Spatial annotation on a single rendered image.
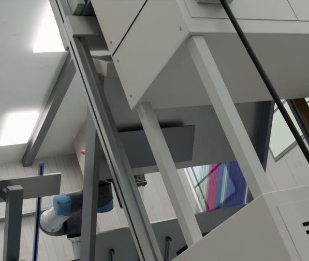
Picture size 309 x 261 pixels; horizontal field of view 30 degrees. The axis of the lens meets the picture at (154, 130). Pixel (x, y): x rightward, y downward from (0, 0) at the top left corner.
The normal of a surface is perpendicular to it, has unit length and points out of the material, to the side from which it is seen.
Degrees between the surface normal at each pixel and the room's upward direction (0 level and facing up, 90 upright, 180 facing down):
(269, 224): 90
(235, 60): 180
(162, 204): 90
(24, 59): 180
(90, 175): 90
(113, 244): 136
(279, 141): 90
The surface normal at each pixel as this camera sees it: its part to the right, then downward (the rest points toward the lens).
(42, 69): 0.33, 0.86
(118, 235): 0.54, 0.26
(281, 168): -0.87, 0.11
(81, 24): 0.43, -0.51
